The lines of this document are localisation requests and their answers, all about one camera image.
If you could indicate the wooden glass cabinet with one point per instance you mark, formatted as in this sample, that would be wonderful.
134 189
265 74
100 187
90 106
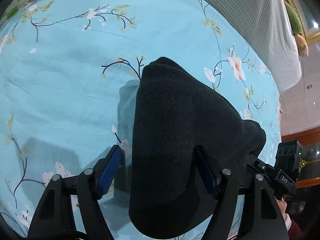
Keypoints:
307 197

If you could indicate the green plush toy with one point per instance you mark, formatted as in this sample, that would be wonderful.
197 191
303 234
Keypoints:
297 29

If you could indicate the black pants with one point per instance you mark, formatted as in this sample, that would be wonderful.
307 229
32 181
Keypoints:
174 113

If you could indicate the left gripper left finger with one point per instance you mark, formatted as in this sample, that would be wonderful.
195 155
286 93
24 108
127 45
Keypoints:
53 217

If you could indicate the gold framed painting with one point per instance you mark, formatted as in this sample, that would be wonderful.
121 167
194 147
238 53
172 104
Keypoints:
310 25

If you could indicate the grey striped bolster cushion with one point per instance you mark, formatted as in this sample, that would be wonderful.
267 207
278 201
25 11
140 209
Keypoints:
265 25

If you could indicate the person's right hand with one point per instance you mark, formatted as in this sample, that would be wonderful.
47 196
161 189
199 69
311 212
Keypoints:
282 206

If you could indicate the light blue floral bedsheet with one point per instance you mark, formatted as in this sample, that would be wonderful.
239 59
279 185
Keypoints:
69 77

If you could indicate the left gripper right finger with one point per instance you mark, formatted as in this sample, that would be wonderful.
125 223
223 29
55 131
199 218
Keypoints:
261 216

